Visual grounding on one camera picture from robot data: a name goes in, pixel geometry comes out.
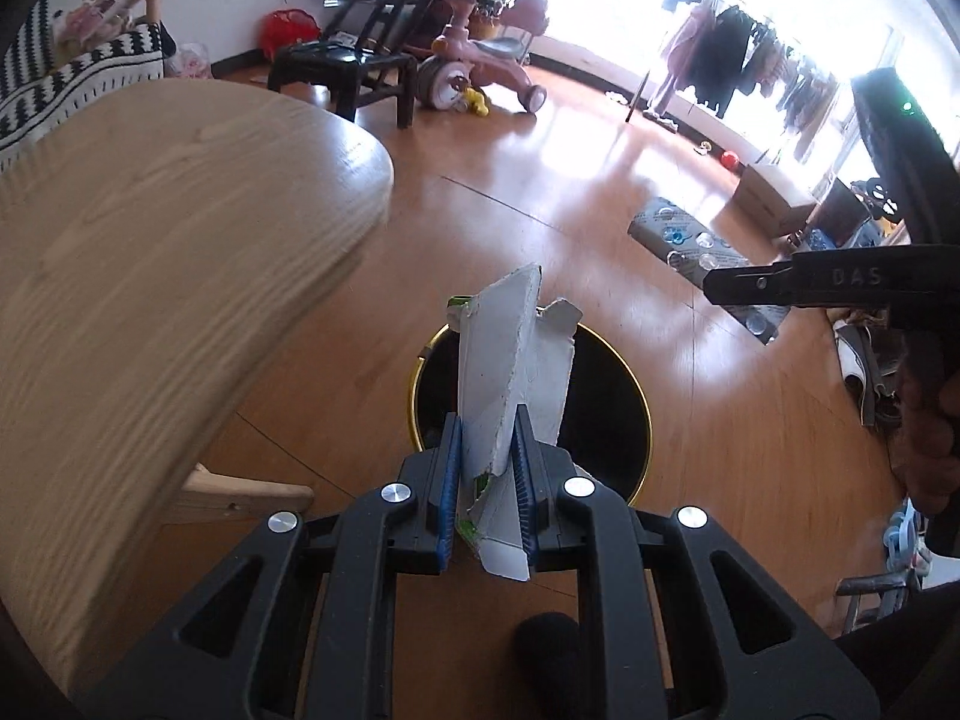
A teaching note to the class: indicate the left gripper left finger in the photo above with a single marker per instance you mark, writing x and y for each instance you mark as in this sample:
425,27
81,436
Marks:
297,621

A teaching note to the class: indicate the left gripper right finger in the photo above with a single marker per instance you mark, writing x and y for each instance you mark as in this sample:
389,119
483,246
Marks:
675,619

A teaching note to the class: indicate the black gold-rimmed trash bin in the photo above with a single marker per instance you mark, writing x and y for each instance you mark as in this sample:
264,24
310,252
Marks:
607,425

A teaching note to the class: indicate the person's right hand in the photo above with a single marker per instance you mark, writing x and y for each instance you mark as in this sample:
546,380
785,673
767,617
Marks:
923,454

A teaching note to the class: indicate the cardboard box on floor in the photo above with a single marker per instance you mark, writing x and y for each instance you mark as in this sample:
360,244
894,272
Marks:
771,201

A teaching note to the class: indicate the wooden table leg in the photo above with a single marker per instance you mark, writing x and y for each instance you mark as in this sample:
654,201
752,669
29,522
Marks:
207,497

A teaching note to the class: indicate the pack of water bottles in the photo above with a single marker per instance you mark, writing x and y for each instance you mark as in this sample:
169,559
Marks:
692,250

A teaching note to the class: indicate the clothes rack with clothes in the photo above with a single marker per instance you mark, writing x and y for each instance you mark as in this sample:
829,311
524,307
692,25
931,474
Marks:
720,50

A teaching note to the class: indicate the pink children's tricycle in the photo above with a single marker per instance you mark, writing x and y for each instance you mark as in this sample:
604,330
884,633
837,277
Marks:
460,67

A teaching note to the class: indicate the black coffee table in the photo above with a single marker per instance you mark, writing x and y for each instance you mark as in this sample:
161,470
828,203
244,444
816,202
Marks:
360,57

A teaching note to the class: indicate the red bag on floor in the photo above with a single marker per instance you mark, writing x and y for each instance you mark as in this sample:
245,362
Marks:
282,28

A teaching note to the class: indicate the black white striped sofa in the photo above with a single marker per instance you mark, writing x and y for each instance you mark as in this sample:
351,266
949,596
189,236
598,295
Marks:
42,88

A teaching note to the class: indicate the pink floral cushion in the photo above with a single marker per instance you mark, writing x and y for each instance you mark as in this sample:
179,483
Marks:
95,22

